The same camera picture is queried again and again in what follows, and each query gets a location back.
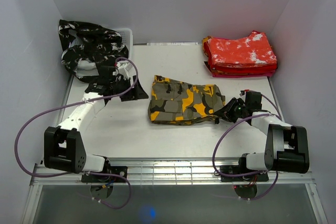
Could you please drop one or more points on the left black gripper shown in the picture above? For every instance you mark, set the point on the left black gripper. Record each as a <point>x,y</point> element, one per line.
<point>137,93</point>

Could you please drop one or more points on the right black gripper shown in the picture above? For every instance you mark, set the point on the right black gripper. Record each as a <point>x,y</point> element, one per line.
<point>226,113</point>

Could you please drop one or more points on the orange green camouflage trousers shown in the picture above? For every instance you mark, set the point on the orange green camouflage trousers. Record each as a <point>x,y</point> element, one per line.
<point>181,103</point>

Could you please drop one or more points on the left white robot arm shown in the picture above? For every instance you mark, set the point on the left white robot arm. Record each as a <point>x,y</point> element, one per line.
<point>63,146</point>

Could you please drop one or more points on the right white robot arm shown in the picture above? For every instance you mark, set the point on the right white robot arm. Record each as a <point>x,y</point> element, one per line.
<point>286,148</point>

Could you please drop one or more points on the red folded trousers stack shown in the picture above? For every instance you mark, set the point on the red folded trousers stack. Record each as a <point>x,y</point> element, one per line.
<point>238,72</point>

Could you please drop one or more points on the black white camouflage trousers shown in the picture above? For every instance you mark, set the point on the black white camouflage trousers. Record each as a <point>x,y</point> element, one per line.
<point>92,48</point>

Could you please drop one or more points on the white plastic basket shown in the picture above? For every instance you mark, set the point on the white plastic basket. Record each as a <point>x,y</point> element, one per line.
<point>126,35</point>

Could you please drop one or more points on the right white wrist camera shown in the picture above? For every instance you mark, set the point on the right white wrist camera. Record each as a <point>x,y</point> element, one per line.
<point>243,92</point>

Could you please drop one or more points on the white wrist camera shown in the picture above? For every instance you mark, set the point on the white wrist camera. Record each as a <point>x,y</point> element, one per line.
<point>124,68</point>
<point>243,92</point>

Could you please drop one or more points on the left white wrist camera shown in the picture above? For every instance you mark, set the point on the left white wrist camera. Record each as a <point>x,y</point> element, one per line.
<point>124,68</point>

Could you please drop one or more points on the aluminium rail frame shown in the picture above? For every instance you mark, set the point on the aluminium rail frame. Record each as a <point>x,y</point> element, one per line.
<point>165,172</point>

